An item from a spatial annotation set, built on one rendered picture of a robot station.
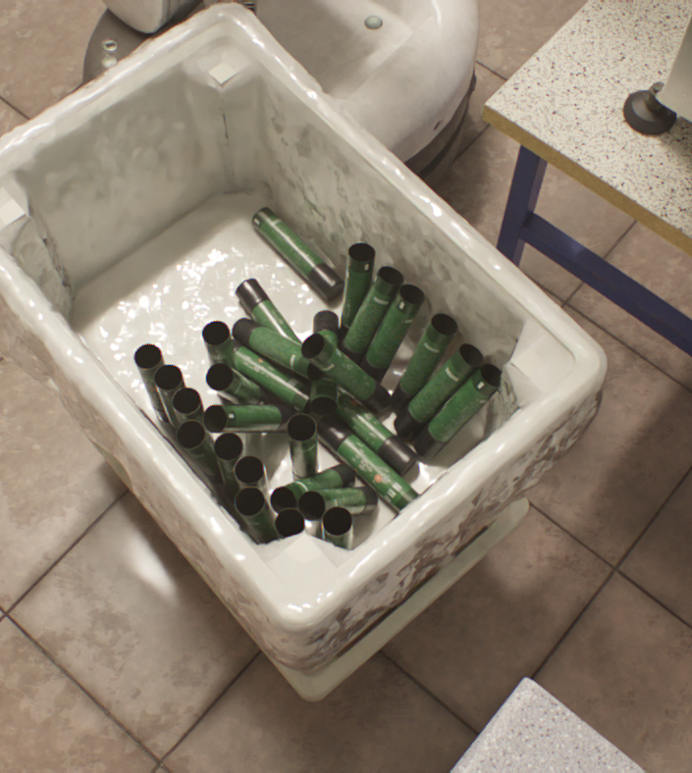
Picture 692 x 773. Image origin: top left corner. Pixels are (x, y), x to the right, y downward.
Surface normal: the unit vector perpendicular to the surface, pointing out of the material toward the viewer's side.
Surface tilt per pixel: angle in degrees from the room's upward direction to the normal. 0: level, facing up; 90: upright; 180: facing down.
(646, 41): 0
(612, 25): 0
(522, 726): 0
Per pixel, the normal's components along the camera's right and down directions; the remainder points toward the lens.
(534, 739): -0.01, -0.43
